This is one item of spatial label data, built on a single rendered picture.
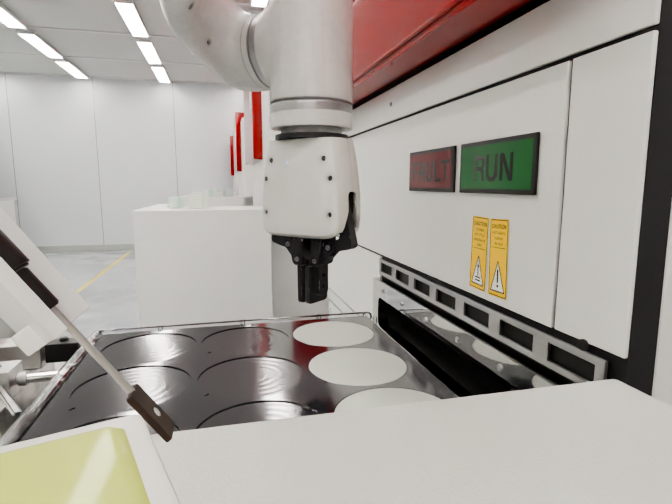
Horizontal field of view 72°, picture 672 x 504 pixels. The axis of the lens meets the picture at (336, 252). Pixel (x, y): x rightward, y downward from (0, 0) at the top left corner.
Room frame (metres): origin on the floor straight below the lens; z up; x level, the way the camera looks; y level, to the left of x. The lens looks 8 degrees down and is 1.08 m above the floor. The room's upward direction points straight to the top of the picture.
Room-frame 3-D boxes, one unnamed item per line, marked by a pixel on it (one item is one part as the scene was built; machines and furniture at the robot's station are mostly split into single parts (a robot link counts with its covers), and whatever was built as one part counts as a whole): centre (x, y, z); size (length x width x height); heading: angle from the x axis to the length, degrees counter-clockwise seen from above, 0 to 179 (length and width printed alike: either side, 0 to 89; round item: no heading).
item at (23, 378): (0.44, 0.29, 0.89); 0.05 x 0.01 x 0.01; 104
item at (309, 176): (0.49, 0.03, 1.09); 0.10 x 0.07 x 0.11; 55
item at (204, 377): (0.43, 0.08, 0.90); 0.34 x 0.34 x 0.01; 14
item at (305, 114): (0.49, 0.03, 1.15); 0.09 x 0.08 x 0.03; 55
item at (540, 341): (0.50, -0.12, 0.96); 0.44 x 0.01 x 0.02; 14
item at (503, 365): (0.50, -0.12, 0.89); 0.44 x 0.02 x 0.10; 14
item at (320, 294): (0.48, 0.01, 0.99); 0.03 x 0.03 x 0.07; 55
